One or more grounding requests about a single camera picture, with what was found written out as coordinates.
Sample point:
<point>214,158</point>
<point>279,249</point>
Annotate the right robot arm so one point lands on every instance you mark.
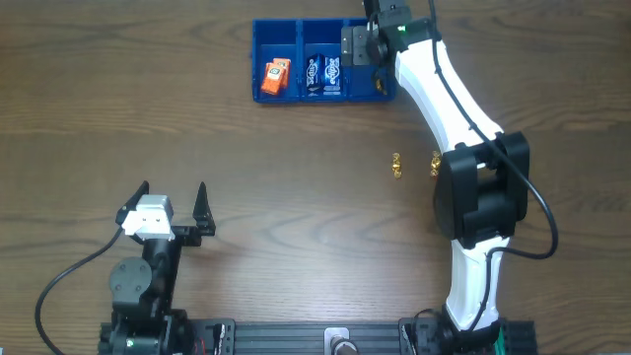
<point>434,98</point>

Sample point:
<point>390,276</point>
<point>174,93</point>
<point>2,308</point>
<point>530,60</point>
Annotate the gold wrapped candy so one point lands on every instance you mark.
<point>435,163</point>
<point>380,85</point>
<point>396,165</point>

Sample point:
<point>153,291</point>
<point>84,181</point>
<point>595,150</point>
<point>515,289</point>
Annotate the mounting rail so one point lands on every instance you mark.
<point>286,337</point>

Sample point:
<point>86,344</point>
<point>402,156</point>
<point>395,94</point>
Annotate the blue candy pack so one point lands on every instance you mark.
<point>314,74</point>
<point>332,74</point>

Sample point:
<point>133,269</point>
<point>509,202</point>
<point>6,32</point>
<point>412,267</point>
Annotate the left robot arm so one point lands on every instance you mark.
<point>130,278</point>

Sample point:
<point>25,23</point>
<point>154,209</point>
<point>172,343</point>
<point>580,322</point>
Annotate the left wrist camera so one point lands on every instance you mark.
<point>148,217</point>

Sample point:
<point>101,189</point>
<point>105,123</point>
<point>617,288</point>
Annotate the blue tray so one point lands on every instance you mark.
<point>276,34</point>

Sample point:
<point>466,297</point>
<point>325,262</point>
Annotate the orange candy box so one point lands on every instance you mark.
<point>271,80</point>
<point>285,64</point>

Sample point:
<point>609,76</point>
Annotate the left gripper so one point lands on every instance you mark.
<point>185,235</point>

